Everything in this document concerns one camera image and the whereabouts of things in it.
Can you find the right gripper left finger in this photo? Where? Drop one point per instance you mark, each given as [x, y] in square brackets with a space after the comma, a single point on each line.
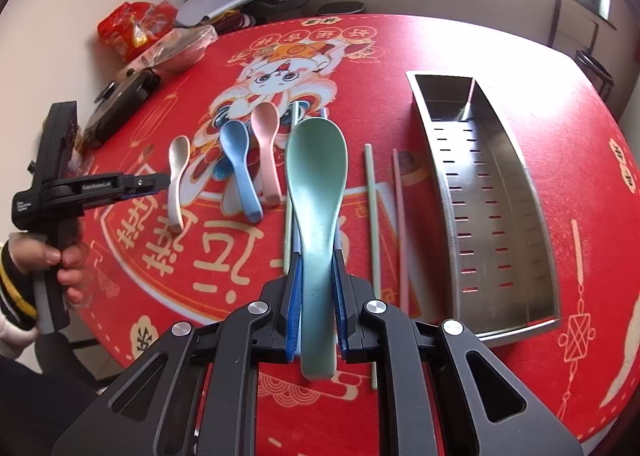
[288, 311]

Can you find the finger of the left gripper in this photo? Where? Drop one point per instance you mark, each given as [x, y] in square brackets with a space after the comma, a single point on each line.
[138, 186]

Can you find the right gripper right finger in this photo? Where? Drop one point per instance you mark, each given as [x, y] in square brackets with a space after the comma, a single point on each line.
[337, 268]

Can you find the beige plastic spoon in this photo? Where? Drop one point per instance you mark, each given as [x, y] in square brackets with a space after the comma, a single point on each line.
[178, 157]

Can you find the blue plastic spoon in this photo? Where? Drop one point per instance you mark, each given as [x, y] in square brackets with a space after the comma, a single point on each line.
[235, 142]

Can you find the green plastic spoon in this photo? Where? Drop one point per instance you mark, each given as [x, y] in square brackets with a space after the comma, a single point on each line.
[316, 166]

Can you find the left forearm striped sleeve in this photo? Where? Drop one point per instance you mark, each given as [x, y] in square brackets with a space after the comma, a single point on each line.
[18, 312]

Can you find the person's left hand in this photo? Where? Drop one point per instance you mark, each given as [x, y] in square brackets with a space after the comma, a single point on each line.
[31, 255]

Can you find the blue chopstick under gripper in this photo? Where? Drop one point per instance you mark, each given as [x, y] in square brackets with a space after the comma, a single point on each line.
[296, 301]

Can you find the black electric cooker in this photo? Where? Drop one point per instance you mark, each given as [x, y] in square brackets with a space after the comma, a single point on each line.
[117, 103]

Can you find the green chopstick right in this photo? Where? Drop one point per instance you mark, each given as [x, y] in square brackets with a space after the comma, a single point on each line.
[373, 220]

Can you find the green chopstick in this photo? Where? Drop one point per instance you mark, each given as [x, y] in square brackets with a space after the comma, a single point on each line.
[288, 226]
[373, 220]

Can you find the green chopstick left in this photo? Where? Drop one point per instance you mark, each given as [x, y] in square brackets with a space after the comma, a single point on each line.
[288, 226]

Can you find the red festive table mat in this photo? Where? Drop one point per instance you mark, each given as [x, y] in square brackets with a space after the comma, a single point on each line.
[354, 68]

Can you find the pink chopstick right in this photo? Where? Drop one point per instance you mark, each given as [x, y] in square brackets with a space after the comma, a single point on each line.
[403, 288]

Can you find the covered red bowl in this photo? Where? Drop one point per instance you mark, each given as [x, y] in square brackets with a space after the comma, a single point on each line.
[176, 51]

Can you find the pink plastic spoon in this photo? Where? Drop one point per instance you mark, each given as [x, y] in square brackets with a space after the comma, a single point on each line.
[265, 123]

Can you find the red snack bag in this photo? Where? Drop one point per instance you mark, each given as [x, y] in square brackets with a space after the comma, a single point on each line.
[134, 27]

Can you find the stainless steel utensil tray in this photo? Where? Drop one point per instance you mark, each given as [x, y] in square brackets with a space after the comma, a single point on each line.
[503, 283]

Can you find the dark wooden chair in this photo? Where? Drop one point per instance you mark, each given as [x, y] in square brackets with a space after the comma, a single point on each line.
[576, 35]

